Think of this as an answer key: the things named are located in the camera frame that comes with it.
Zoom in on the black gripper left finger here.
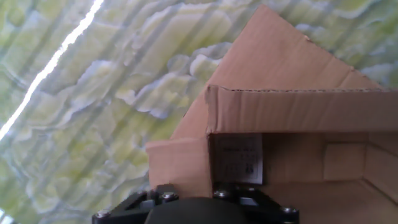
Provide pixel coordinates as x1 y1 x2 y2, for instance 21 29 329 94
91 184 180 224

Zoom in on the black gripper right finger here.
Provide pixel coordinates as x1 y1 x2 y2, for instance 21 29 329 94
213 183 300 224

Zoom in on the white printed paper slip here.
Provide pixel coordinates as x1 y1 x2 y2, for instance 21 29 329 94
213 133 264 185

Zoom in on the brown cardboard box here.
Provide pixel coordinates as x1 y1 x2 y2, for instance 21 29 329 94
145 84 398 224

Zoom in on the green marble pattern mat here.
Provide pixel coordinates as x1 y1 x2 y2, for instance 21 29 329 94
0 0 398 224

